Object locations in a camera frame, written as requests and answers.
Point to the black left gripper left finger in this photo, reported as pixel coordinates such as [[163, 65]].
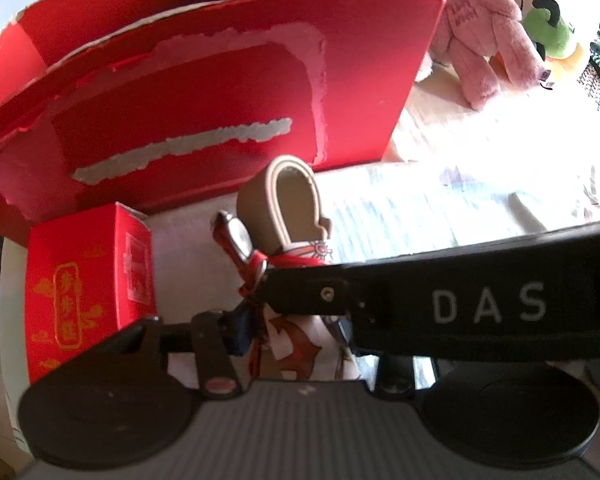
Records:
[[197, 357]]

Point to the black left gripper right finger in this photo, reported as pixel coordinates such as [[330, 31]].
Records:
[[395, 374]]

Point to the small red gift box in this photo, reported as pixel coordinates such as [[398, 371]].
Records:
[[88, 275]]

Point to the green plush toy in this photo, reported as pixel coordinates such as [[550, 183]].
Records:
[[552, 35]]

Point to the large red cardboard box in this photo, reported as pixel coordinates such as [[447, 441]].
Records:
[[158, 103]]

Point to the pink teddy bear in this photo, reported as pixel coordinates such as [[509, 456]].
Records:
[[470, 32]]

